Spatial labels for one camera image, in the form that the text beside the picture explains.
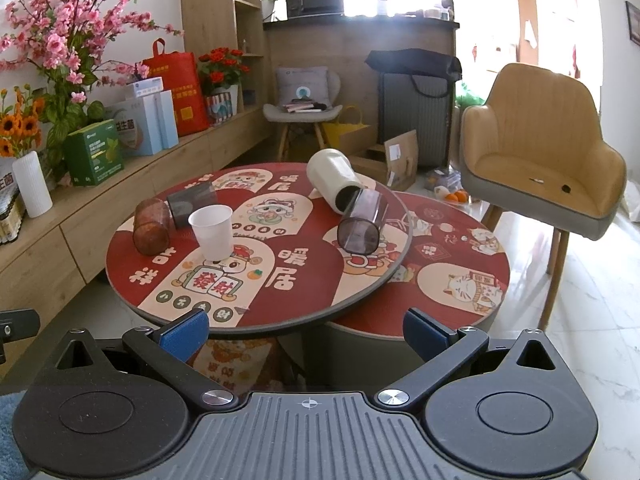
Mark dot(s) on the black striped bag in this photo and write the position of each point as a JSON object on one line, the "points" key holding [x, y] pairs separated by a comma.
{"points": [[415, 125]]}

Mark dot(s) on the patterned box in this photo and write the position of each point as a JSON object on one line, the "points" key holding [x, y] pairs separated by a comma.
{"points": [[10, 210]]}

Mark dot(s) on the white ceramic cup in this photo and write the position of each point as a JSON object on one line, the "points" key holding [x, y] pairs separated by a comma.
{"points": [[330, 175]]}

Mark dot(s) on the small grey chair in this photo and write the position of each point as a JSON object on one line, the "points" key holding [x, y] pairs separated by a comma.
{"points": [[300, 116]]}

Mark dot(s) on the tan armchair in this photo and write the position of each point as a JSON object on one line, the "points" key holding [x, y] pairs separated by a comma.
{"points": [[540, 125]]}

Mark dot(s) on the sunflower bouquet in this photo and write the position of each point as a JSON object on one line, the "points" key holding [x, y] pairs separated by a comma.
{"points": [[20, 127]]}

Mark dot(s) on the white box with round print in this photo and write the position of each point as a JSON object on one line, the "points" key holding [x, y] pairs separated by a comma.
{"points": [[122, 127]]}

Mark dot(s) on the oranges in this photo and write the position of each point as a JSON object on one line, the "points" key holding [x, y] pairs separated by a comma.
{"points": [[457, 196]]}

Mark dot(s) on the white blue gift boxes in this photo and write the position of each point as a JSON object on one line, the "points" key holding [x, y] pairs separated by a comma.
{"points": [[157, 122]]}

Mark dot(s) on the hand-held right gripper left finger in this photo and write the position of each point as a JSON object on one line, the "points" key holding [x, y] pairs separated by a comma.
{"points": [[184, 336]]}

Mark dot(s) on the pink blossom branches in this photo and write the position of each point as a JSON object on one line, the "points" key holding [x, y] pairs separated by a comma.
{"points": [[70, 35]]}

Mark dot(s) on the wooden shelf unit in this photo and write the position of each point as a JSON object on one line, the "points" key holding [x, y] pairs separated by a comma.
{"points": [[210, 10]]}

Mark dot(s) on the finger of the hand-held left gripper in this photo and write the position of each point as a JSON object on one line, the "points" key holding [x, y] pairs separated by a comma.
{"points": [[20, 324]]}

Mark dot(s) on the small white blue box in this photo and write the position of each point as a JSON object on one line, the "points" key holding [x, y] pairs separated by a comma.
{"points": [[147, 87]]}

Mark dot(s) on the round table with red print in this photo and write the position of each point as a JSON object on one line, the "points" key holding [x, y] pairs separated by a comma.
{"points": [[295, 265]]}

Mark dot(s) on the wooden sideboard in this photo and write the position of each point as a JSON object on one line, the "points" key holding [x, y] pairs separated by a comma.
{"points": [[165, 170]]}

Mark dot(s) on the green box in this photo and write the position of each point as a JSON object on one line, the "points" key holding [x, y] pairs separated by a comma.
{"points": [[95, 157]]}

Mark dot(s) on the books on chair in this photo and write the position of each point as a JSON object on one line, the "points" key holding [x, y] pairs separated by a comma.
{"points": [[302, 106]]}

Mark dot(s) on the brown transparent cup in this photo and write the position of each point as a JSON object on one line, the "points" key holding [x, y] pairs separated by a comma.
{"points": [[150, 234]]}

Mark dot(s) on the cardboard box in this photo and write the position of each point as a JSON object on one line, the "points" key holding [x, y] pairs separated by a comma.
{"points": [[400, 157]]}

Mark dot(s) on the wooden counter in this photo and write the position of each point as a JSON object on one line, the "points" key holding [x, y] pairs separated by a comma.
{"points": [[350, 40]]}

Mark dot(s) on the red shopping bag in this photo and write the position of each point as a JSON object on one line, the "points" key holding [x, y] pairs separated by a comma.
{"points": [[180, 92]]}

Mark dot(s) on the grey cushion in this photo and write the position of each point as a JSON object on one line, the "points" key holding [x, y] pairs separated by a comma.
{"points": [[302, 85]]}

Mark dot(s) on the white ribbed vase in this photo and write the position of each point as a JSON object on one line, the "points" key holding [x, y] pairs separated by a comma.
{"points": [[32, 185]]}

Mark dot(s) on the grey transparent cup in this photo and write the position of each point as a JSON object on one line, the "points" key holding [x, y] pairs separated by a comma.
{"points": [[192, 202], [361, 227]]}

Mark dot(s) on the red potted flowers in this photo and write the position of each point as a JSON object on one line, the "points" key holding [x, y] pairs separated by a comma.
{"points": [[222, 72]]}

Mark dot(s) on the low round table red print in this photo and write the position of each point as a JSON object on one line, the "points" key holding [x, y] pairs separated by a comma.
{"points": [[450, 272]]}

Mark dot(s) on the yellow paper bag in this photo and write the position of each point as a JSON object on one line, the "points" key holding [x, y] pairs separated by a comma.
{"points": [[345, 132]]}

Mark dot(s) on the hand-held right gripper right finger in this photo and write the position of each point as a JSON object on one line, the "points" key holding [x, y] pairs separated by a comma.
{"points": [[426, 336]]}

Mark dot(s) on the black printer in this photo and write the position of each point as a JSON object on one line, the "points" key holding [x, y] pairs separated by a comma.
{"points": [[315, 2]]}

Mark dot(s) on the framed wall picture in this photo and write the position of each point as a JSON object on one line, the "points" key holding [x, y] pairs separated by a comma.
{"points": [[634, 22]]}

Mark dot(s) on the white paper cup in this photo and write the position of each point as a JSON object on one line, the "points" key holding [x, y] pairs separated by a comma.
{"points": [[212, 235]]}

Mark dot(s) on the blue rug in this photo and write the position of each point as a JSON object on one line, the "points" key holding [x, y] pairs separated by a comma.
{"points": [[10, 435]]}

